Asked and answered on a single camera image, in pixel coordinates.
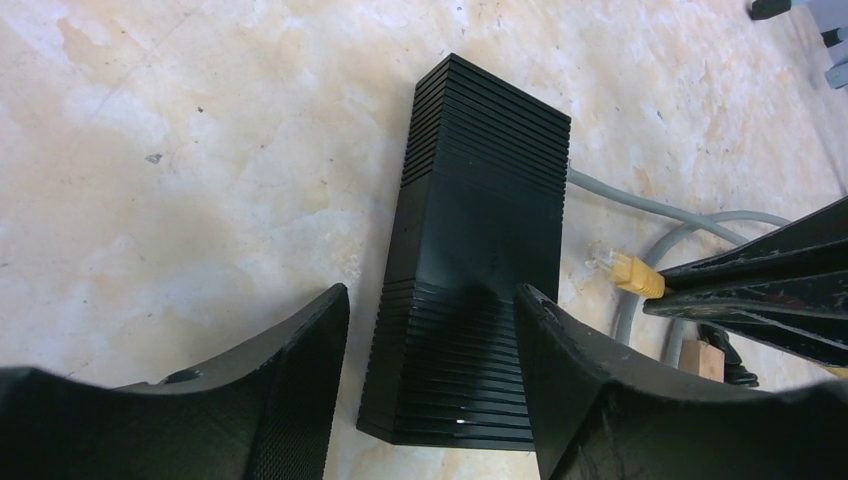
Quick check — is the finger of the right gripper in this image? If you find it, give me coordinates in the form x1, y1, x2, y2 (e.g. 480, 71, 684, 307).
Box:
661, 198, 847, 290
643, 271, 847, 368

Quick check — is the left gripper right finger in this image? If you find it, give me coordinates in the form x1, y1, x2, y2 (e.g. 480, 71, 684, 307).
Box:
514, 284, 847, 479

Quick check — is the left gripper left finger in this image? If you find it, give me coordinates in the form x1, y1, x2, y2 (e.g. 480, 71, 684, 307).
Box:
1, 284, 350, 479

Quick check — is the grey ethernet cable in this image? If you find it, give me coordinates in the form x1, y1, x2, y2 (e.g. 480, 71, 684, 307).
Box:
566, 165, 793, 369

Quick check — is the yellow ethernet cable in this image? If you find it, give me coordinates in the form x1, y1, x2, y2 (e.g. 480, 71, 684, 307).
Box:
586, 243, 667, 301

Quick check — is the black blue switch box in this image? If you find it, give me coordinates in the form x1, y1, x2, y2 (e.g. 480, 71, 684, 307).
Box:
356, 54, 571, 451

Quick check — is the wooden cylinder block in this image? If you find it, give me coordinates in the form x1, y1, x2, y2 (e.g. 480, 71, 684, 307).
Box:
678, 340, 725, 383

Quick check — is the light blue tripod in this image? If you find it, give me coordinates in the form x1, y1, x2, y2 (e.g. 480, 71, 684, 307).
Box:
746, 0, 847, 60

